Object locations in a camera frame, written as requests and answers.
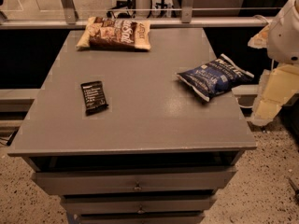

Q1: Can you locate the grey drawer cabinet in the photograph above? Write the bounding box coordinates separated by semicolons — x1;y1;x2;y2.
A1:
7;27;258;224

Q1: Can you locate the black rxbar chocolate bar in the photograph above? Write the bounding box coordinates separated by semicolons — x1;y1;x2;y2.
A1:
80;81;108;116

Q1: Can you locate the blue chip bag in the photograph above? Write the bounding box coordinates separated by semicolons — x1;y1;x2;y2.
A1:
177;54;254;102

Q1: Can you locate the top grey drawer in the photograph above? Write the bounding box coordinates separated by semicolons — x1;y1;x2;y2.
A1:
32;166;236;195

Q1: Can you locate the black office chair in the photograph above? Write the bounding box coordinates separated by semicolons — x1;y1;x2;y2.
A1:
107;0;135;18

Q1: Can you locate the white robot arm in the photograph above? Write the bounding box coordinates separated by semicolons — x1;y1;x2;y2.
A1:
248;0;299;126

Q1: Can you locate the grey drawer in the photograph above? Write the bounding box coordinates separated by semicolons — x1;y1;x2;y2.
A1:
32;166;236;195
78;213;205;224
62;194;216;215

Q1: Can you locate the bottom grey drawer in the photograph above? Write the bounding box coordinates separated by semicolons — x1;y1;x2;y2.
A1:
78;213;205;224

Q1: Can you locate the middle grey drawer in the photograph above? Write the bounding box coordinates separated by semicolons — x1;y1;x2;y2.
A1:
62;194;216;215

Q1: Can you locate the grey metal railing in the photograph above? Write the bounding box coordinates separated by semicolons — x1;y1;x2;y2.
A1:
0;0;279;29

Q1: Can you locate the brown popcorn snack bag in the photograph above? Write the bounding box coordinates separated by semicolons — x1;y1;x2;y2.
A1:
77;17;150;50

